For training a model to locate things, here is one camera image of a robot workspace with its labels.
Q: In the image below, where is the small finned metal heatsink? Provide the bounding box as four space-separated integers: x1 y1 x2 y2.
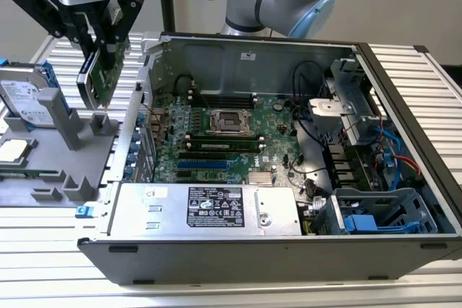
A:
247 171 274 186

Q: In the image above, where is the hard disk in blue carrier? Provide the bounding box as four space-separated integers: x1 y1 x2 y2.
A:
0 57 72 131

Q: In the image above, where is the blue wire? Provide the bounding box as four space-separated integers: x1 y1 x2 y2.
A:
373 126 411 193

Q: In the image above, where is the black grey PC case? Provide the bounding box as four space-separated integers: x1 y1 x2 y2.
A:
77 31 462 286

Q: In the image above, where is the thick red wire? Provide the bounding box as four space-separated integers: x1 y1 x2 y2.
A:
395 154 423 178

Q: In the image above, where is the blue grey disk bay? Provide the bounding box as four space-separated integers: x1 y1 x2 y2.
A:
310 187 440 237

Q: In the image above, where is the green GPU black shroud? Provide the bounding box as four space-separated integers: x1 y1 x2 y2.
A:
76 43 130 111

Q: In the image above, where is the silver metal drive cage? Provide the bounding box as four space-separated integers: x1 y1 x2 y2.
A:
307 58 390 147

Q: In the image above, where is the green motherboard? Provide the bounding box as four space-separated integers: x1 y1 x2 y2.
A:
153 89 308 186

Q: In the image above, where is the green RAM stick white label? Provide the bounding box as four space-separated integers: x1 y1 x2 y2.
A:
190 141 260 151

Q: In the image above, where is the blue expansion slot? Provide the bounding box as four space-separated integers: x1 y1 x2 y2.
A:
176 159 228 170

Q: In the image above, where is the metal CPU socket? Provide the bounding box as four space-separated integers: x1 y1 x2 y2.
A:
209 108 253 137

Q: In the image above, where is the silver power supply box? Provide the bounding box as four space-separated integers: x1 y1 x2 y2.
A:
107 182 303 237

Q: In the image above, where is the grey parts rack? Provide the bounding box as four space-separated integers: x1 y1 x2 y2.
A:
0 87 122 208

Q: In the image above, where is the black RAM slot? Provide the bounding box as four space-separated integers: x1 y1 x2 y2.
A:
184 138 265 144
189 97 258 105
190 101 258 109
184 147 265 154
184 142 265 149
188 90 258 97
184 133 265 140
188 94 258 100

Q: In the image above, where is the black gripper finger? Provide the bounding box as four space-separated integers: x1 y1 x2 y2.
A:
8 0 100 61
97 0 147 71

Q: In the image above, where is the long black expansion slot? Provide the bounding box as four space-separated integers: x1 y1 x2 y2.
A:
178 151 228 161

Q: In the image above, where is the black cable loop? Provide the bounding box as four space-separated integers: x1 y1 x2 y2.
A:
175 74 196 95
292 61 328 103

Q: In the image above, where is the silver CPU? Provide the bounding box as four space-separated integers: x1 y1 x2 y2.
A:
0 138 30 163

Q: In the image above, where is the black fan shroud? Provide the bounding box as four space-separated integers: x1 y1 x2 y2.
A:
322 141 372 188

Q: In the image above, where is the thin red wire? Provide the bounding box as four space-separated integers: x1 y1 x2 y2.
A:
142 102 162 123

